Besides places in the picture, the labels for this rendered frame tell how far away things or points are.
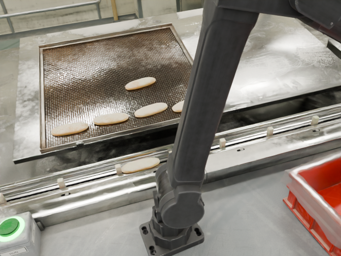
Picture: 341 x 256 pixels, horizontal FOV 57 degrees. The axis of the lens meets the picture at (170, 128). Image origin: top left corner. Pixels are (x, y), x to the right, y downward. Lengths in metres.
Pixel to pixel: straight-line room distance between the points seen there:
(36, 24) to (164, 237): 4.06
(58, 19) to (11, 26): 0.58
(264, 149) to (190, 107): 0.41
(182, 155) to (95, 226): 0.33
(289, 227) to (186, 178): 0.29
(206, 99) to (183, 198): 0.18
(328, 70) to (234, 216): 0.62
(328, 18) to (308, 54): 0.78
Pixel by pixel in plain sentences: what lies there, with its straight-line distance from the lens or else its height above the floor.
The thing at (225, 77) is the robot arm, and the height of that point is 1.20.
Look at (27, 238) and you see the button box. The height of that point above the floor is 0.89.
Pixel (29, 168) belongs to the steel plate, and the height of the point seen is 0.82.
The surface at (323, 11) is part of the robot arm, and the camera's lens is 0.41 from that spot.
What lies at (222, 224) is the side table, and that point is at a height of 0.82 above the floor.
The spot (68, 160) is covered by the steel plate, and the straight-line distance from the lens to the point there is 0.92.
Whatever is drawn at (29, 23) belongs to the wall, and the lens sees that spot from 4.52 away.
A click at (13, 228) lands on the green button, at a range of 0.70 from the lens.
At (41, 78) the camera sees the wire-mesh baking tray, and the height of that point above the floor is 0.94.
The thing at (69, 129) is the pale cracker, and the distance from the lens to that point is 0.89.
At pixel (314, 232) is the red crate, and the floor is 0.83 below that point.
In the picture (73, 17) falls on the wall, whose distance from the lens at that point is 4.46.
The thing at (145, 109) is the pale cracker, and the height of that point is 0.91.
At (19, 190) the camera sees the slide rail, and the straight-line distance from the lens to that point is 0.85.
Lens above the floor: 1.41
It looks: 38 degrees down
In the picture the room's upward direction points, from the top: 5 degrees counter-clockwise
